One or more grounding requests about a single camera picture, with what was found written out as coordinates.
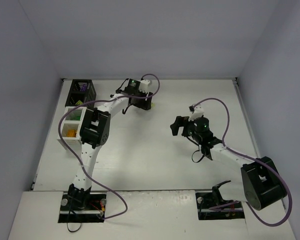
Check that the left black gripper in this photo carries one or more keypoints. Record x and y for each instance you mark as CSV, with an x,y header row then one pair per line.
x,y
143,102

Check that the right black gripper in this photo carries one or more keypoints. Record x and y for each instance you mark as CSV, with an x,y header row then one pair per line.
x,y
185,126

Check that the purple and lime lego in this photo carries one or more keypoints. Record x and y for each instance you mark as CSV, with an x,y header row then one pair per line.
x,y
84,88

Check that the orange lime lego brick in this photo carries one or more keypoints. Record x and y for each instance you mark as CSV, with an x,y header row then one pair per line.
x,y
71,133

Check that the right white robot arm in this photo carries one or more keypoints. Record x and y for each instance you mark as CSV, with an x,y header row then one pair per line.
x,y
259,185

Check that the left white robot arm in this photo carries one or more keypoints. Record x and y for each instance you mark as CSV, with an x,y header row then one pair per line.
x,y
94,133

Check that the black slotted container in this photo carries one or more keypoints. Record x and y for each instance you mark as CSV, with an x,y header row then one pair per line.
x,y
75,95

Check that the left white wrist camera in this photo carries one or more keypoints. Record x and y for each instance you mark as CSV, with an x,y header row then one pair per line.
x,y
145,86

